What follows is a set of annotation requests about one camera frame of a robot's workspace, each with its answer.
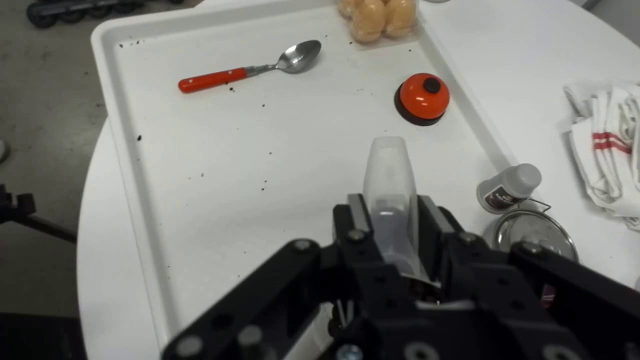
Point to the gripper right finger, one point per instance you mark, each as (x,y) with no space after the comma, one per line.
(500,285)

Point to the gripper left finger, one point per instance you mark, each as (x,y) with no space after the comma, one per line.
(280,280)

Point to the metal strainer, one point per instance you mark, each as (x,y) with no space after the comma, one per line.
(530,230)

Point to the small white bottle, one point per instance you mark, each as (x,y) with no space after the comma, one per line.
(510,187)

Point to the white plastic tray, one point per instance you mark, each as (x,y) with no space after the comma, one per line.
(260,165)

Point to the white cloth with red stripes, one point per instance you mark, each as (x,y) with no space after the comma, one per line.
(607,150)

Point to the orange call bell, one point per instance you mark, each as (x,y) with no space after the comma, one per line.
(422,97)

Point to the stand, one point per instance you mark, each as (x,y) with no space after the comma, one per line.
(20,210)

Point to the clear carton of eggs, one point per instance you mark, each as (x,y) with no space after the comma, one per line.
(377,17)

